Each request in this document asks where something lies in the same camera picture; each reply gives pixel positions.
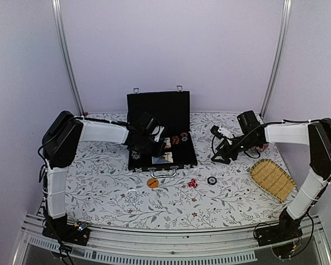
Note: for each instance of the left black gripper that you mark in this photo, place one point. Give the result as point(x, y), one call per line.
point(160, 151)

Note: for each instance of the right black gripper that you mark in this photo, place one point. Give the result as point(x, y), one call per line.
point(223, 151)

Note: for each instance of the blue playing card box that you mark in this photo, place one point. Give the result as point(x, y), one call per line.
point(167, 157)

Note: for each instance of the black poker case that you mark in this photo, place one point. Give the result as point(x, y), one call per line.
point(159, 125)

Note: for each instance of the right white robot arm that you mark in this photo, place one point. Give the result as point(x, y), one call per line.
point(297, 141)

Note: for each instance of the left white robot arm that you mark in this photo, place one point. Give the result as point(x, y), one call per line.
point(60, 142)

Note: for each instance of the card deck in case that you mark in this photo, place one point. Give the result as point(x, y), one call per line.
point(167, 142)

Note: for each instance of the orange chip stack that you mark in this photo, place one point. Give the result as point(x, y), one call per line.
point(175, 140)

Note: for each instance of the red patterned bowl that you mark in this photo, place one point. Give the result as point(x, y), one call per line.
point(262, 147)

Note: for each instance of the orange dealer button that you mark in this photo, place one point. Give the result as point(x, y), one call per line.
point(153, 183)

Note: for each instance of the red dice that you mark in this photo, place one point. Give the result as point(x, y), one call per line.
point(192, 183)

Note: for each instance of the woven bamboo tray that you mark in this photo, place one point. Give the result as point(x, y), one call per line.
point(271, 178)

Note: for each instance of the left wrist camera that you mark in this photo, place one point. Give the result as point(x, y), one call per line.
point(156, 134)

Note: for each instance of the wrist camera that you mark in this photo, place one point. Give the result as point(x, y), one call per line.
point(221, 133)
point(156, 134)

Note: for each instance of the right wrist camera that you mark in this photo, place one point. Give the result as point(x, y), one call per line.
point(221, 133)

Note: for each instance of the right aluminium frame post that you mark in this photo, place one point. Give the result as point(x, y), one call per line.
point(283, 29)

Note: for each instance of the aluminium frame post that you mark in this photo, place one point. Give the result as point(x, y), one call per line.
point(283, 29)
point(57, 12)

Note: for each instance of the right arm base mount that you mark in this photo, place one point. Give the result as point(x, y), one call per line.
point(268, 234)

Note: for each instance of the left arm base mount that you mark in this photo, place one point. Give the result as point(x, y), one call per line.
point(59, 229)

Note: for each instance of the left aluminium frame post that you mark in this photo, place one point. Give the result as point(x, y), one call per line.
point(57, 12)

